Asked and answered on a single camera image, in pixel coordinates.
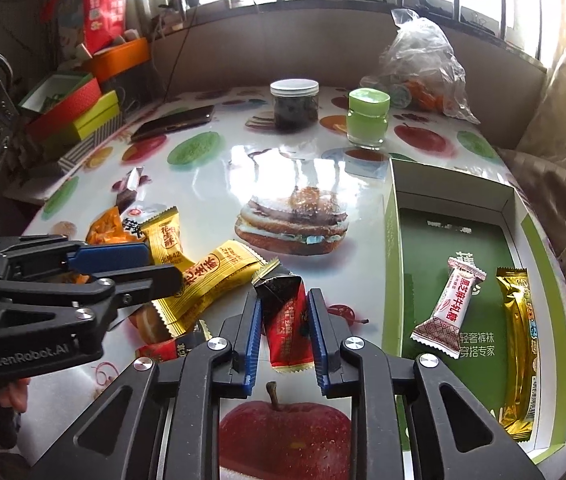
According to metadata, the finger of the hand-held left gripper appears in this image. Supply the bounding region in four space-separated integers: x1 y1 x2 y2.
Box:
0 264 184 334
0 236 152 282

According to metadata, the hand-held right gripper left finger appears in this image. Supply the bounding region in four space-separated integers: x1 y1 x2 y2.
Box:
28 287 264 480

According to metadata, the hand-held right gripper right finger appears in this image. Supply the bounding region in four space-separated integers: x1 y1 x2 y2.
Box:
305 287 546 480

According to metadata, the orange snack packet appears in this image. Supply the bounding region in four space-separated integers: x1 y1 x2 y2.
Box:
85 207 136 248
122 202 164 241

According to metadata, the yellow snack packet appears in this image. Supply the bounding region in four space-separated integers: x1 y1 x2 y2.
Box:
140 206 196 268
155 240 264 338

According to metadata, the green cardboard box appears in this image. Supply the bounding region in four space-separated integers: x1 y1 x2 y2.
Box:
382 157 566 463

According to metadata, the person's left hand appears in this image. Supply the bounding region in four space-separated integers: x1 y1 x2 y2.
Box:
5 377 31 413

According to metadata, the small brown snack packet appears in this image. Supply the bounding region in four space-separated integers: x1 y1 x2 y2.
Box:
115 166 146 211

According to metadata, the red and black snack packet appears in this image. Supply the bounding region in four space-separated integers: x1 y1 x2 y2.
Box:
135 327 214 363

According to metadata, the striped box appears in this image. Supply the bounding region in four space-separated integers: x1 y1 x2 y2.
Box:
58 112 126 171

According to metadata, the white candy packet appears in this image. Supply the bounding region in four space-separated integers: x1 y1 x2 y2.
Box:
410 256 487 358

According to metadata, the yellow-green box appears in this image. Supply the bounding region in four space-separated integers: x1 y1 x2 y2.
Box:
74 91 124 143

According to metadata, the black smartphone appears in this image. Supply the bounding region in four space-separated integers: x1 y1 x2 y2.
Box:
130 105 215 142

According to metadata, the red box with green lid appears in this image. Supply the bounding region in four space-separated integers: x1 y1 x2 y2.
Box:
19 72 102 141

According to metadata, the fruit printed tablecloth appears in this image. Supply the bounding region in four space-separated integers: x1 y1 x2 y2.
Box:
5 85 566 480

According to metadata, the gold snack bar packet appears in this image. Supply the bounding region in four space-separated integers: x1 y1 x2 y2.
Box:
495 266 536 442

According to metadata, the orange box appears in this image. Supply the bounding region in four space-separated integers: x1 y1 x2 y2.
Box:
83 37 151 81

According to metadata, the green jar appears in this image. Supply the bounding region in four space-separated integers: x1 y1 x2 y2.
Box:
347 87 390 150

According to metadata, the dark jar with white lid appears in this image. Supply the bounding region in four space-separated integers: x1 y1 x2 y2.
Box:
269 79 320 133

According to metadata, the patterned gift bag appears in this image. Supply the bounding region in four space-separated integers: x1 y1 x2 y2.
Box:
38 0 88 61

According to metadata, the red paper bag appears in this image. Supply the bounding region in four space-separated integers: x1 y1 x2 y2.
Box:
80 0 131 56

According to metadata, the cream printed curtain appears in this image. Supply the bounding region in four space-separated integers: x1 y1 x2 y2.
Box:
498 0 566 286

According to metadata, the clear plastic bag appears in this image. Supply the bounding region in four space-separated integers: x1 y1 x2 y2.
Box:
360 9 481 125

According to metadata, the black cable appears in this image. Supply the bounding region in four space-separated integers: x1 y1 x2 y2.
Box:
163 2 198 103

